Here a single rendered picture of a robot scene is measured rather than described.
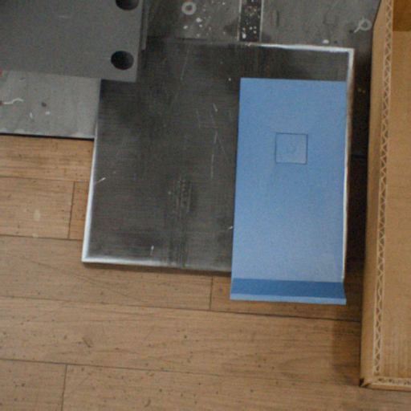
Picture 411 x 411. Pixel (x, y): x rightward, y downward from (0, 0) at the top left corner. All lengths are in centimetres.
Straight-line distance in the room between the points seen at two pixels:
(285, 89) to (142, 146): 10
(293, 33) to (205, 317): 21
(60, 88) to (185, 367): 21
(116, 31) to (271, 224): 26
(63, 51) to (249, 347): 29
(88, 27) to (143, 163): 25
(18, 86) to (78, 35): 29
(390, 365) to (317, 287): 7
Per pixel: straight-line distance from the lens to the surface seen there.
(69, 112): 73
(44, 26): 45
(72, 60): 45
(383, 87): 66
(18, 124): 73
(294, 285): 65
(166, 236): 67
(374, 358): 61
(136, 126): 70
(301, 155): 68
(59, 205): 71
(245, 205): 67
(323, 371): 68
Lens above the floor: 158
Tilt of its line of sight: 75 degrees down
